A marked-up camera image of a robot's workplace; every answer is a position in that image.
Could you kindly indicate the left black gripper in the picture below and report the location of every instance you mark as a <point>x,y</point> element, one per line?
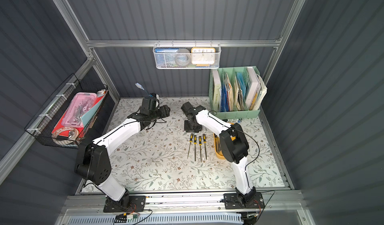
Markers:
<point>162,112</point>

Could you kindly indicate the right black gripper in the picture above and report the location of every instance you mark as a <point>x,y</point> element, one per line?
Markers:
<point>192,126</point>

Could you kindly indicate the black yellow file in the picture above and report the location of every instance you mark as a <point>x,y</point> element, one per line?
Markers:
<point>195,148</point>
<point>190,143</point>
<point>200,146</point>

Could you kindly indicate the thin round needle file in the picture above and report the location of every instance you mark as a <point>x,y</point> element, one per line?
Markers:
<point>205,146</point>

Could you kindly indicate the yellow plastic storage tray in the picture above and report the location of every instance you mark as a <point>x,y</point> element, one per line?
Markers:
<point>218,150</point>

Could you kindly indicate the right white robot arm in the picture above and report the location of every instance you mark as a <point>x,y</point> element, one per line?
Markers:
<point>233,144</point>

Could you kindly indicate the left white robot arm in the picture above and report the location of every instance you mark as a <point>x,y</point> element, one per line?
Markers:
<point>93,160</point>

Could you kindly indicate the green desktop file organizer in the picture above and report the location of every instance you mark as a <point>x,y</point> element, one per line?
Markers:
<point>242,88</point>

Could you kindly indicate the blue box in basket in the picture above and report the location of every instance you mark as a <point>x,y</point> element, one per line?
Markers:
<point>165,57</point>

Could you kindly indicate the pink plastic tool case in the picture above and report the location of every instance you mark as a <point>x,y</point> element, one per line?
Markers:
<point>81,103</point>

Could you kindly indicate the blue small desk lamp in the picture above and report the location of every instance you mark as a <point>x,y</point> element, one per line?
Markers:
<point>139,86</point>

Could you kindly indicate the blue folder in organizer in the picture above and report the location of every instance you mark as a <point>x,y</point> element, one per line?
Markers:
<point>224,98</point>

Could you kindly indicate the white book in organizer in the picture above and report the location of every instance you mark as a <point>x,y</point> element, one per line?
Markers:
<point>217,90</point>

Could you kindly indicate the blue marker pen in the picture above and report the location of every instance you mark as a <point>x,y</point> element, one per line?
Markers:
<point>238,120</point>

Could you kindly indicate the grey tape roll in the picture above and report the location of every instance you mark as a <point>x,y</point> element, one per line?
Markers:
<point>182,57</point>

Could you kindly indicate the yellow white alarm clock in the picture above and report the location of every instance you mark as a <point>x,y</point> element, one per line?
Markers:
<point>203,56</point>

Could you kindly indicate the white binder right side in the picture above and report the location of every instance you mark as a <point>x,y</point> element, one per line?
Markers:
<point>261,94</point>

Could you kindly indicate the white vented panel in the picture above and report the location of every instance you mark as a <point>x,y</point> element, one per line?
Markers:
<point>159,219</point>

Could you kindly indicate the black wire wall basket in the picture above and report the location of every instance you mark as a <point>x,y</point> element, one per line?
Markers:
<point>41,127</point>

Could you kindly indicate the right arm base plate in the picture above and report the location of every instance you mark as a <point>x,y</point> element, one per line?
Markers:
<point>235,201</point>

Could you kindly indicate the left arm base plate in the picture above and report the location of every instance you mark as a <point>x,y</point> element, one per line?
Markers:
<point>125,205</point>

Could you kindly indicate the aluminium front rail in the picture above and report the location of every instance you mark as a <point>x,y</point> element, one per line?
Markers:
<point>190,202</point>

